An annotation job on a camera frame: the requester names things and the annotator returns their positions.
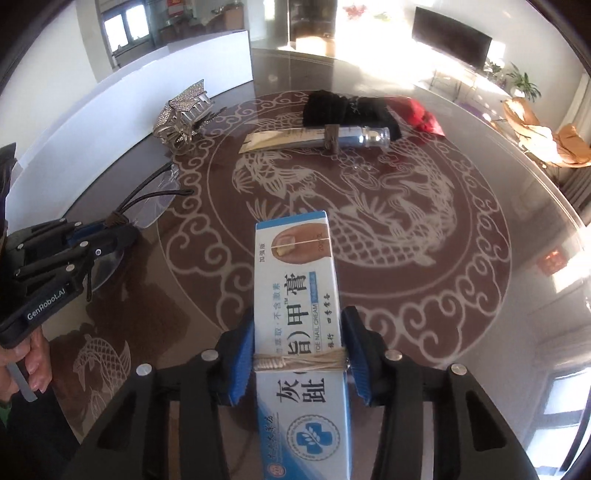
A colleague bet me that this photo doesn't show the grey curtain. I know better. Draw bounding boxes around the grey curtain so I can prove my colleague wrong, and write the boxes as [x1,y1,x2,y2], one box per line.
[560,154,591,210]

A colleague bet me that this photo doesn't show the red cloth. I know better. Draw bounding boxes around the red cloth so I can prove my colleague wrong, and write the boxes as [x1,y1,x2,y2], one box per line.
[390,96,446,137]

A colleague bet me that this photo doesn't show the black knitted cloth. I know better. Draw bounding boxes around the black knitted cloth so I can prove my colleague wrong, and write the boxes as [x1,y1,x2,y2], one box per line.
[302,90,402,139]

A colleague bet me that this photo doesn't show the window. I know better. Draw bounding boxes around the window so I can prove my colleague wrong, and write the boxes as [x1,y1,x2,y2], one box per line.
[102,9,148,47]

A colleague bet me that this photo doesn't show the small glass bottle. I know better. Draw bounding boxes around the small glass bottle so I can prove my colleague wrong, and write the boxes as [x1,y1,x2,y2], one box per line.
[337,126,392,149]

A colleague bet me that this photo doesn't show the person's left hand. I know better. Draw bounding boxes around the person's left hand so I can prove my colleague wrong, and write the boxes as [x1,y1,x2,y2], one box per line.
[0,330,54,407]

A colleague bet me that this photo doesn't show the brown cardboard box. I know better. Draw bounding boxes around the brown cardboard box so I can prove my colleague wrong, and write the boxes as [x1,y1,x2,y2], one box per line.
[288,36,335,55]

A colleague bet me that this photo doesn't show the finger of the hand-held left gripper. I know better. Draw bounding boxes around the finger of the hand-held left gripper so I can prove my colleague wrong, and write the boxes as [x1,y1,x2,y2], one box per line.
[7,219,125,252]
[14,224,139,289]

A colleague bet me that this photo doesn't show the orange lounge chair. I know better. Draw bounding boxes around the orange lounge chair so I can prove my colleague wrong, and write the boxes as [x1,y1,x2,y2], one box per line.
[501,96,591,168]

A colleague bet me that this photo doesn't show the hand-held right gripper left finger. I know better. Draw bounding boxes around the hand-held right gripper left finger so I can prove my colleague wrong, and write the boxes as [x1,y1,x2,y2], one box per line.
[62,311,257,480]

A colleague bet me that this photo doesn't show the beige ointment tube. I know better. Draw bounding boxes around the beige ointment tube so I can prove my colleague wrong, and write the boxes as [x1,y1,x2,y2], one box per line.
[240,128,328,153]

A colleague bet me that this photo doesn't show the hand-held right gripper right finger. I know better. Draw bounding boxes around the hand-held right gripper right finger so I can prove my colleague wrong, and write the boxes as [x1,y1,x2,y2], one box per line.
[341,305,525,480]

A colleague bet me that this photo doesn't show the rimless eyeglasses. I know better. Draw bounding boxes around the rimless eyeglasses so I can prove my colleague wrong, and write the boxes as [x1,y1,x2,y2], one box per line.
[85,161,195,296]

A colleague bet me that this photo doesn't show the rhinestone hair clip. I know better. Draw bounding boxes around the rhinestone hair clip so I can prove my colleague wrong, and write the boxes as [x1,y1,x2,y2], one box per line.
[154,79,227,151]

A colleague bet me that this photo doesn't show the blue and white medicine box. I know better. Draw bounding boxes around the blue and white medicine box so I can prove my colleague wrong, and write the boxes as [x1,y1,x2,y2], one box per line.
[255,210,354,480]

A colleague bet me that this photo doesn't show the black television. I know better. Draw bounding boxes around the black television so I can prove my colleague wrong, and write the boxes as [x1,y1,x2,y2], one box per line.
[411,6,493,70]

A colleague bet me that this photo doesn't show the large leafy potted plant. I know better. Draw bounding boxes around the large leafy potted plant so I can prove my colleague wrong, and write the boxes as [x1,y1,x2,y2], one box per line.
[505,62,541,100]

